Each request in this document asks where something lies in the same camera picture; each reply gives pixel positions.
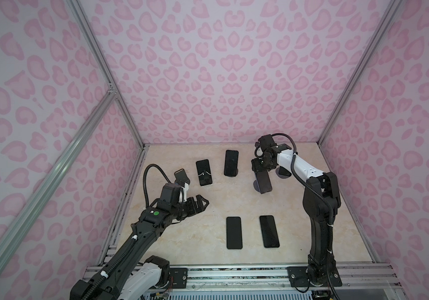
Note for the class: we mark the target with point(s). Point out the teal phone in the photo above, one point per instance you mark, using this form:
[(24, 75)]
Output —
[(269, 231), (234, 233)]

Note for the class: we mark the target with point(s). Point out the purple phone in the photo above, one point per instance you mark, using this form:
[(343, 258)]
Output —
[(263, 182)]

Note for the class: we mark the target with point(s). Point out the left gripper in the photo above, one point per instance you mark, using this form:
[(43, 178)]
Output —
[(192, 208)]

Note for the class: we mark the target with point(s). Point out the aluminium frame strut right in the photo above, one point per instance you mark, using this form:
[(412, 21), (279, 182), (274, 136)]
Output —
[(389, 17)]

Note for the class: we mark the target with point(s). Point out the aluminium frame strut left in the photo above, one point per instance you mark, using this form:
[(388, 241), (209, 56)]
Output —
[(67, 144)]

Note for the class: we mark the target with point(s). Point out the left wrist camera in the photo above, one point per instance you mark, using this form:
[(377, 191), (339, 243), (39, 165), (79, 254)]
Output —
[(184, 192)]

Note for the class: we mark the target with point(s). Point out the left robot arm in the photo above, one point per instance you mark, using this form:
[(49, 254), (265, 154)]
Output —
[(118, 279)]

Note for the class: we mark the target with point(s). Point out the grey round stand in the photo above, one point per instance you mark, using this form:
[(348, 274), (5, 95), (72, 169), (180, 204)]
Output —
[(181, 177)]

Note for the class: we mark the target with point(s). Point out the aluminium frame strut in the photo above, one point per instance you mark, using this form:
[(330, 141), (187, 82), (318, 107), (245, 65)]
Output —
[(389, 17), (67, 144)]

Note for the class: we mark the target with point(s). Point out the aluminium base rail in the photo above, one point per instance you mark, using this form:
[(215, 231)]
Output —
[(287, 281)]

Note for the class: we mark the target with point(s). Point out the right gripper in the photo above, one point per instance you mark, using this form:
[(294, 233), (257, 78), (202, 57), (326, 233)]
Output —
[(256, 165)]

